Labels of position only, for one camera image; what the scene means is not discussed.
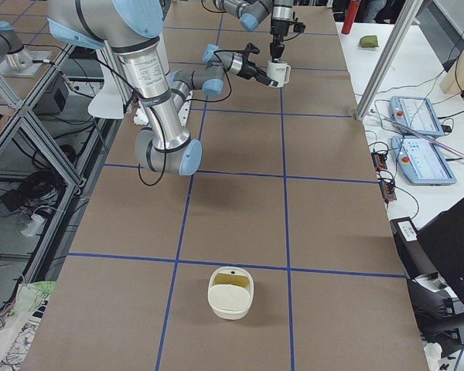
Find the black labelled box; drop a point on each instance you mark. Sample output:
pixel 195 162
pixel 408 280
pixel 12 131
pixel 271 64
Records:
pixel 413 257

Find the black usb hub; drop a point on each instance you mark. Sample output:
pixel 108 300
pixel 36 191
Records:
pixel 379 161
pixel 387 189

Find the black usb hub right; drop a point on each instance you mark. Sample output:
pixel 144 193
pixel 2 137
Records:
pixel 387 189

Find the aluminium frame post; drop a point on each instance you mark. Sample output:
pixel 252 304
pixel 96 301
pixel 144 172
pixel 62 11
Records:
pixel 408 13

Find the teach pendant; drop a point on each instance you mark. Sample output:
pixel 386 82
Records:
pixel 421 162
pixel 416 113

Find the red cylinder bottle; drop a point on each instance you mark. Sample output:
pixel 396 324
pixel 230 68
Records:
pixel 350 16

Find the lower teach pendant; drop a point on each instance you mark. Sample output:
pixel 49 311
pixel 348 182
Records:
pixel 421 162

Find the white HOME mug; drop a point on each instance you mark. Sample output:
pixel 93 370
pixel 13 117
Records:
pixel 279 73

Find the cream lidded bin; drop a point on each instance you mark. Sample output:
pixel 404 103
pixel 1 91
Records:
pixel 230 292

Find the black Huawei monitor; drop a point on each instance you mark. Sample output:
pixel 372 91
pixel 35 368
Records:
pixel 442 240

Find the brown gridded table mat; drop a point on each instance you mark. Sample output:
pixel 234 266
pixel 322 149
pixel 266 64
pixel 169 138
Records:
pixel 287 191

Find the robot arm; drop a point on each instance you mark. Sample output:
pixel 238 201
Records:
pixel 132 29
pixel 252 13

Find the patterned cloth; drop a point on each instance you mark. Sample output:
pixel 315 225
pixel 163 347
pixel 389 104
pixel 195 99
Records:
pixel 20 321

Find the green cloth pouch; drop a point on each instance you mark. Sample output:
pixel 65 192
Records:
pixel 369 42

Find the black usb hub left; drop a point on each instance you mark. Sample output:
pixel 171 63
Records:
pixel 379 161

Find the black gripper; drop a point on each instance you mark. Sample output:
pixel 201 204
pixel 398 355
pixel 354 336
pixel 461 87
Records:
pixel 248 69
pixel 277 29

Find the upper teach pendant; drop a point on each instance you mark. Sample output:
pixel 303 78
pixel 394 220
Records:
pixel 416 113

